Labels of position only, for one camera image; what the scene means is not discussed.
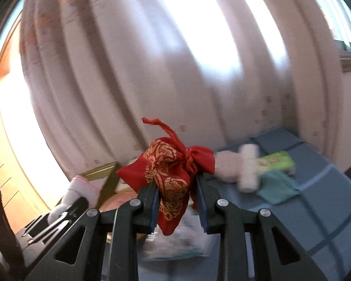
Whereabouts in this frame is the pink trimmed white towel roll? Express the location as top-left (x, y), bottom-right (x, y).
top-left (47, 175), bottom-right (101, 224)

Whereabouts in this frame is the floral beige curtain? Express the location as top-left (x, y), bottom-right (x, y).
top-left (20, 0), bottom-right (342, 178)

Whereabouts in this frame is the red gold embroidered pouch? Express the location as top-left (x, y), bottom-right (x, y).
top-left (117, 117), bottom-right (215, 236)

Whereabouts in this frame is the cotton swab bag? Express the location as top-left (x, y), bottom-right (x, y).
top-left (138, 207), bottom-right (216, 261)

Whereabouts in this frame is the teal cloth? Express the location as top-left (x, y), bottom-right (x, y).
top-left (256, 170), bottom-right (300, 205)

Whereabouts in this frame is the pink fluffy puff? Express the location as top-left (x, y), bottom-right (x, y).
top-left (214, 151), bottom-right (242, 183)

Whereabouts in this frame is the green tissue pack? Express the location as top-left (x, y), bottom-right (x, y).
top-left (257, 151), bottom-right (296, 176)

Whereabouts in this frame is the wooden door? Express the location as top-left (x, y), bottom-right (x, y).
top-left (0, 20), bottom-right (52, 235)

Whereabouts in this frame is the yellow round tin lid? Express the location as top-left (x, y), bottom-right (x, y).
top-left (99, 190), bottom-right (137, 212)

